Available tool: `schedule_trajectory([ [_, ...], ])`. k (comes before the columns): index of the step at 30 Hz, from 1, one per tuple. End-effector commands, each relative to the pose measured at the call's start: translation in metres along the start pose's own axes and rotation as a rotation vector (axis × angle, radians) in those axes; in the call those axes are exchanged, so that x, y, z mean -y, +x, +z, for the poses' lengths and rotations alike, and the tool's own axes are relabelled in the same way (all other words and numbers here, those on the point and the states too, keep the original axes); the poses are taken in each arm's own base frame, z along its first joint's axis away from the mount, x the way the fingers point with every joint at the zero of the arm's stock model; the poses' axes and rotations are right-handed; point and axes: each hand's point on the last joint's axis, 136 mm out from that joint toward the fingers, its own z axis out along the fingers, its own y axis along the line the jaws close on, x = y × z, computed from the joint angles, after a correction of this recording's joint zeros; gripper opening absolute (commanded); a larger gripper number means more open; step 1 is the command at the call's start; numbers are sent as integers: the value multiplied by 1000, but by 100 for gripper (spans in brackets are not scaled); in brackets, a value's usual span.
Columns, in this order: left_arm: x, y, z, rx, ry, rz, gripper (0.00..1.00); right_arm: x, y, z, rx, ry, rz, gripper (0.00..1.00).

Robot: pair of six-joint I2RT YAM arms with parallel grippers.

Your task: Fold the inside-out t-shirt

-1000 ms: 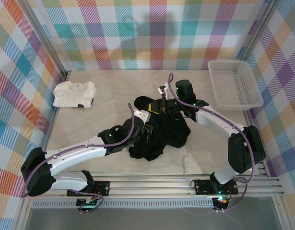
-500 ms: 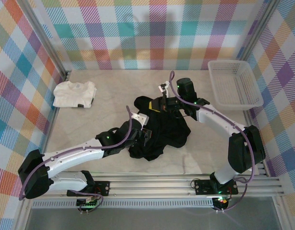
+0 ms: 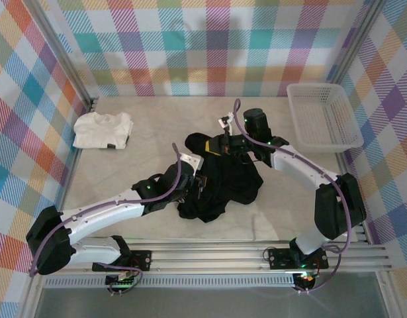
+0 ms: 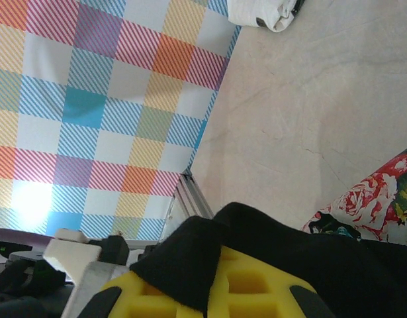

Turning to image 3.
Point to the folded white t-shirt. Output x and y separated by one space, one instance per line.
97 132

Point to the aluminium corner post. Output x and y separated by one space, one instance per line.
355 39
69 56

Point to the black t-shirt with flower print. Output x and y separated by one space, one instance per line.
229 185

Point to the aluminium rail frame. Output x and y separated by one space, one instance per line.
206 256

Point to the small controller circuit board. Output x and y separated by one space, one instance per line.
305 278
120 281

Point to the white plastic mesh basket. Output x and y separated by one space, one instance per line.
322 116

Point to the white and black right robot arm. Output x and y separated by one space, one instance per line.
299 165

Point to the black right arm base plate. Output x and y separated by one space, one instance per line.
279 258

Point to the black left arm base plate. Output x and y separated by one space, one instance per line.
142 258

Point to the aluminium side rail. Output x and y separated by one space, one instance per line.
340 159
69 175

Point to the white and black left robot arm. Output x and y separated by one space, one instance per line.
100 215

